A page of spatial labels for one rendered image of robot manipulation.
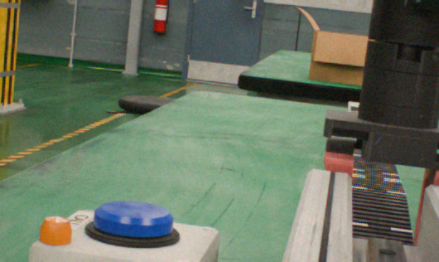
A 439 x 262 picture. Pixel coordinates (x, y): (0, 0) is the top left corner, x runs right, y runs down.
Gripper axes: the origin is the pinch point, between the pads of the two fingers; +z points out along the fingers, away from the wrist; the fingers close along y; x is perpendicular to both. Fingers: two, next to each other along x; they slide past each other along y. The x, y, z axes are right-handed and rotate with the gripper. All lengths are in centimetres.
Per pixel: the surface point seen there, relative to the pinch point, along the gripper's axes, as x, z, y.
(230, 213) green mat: 11.8, 2.0, -12.4
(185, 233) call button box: -19.2, -4.0, -11.3
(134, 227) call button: -22.9, -5.0, -13.3
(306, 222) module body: -23.6, -6.6, -5.2
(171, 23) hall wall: 1081, 9, -235
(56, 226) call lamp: -24.5, -4.9, -16.6
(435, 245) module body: -17.6, -4.8, 1.5
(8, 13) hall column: 575, 4, -263
